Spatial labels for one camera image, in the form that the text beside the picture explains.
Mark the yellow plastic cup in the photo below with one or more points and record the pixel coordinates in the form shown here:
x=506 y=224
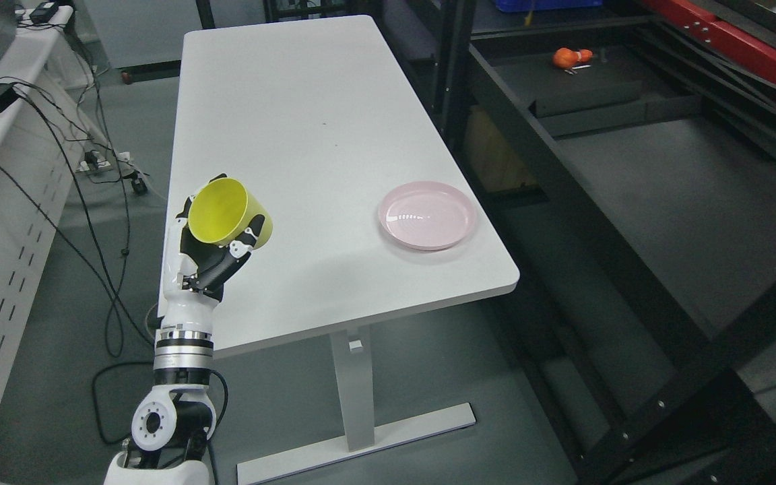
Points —
x=222 y=209

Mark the white side desk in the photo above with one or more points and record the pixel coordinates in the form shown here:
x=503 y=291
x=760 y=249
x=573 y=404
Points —
x=42 y=142

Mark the orange toy on shelf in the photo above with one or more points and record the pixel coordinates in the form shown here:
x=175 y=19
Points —
x=566 y=58

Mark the white table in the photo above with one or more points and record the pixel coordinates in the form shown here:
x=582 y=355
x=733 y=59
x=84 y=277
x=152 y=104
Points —
x=318 y=120

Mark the red metal beam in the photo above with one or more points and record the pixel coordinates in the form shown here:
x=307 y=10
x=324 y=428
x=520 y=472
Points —
x=749 y=51

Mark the black metal rack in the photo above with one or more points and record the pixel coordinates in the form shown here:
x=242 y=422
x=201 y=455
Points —
x=637 y=193

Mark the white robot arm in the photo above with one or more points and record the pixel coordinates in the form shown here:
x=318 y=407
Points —
x=172 y=426

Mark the blue plastic bin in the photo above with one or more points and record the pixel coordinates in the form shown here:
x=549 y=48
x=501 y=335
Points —
x=518 y=6

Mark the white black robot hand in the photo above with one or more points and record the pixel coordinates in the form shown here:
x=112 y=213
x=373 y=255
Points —
x=194 y=273

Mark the pink plastic plate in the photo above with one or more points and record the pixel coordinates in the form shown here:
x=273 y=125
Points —
x=427 y=215

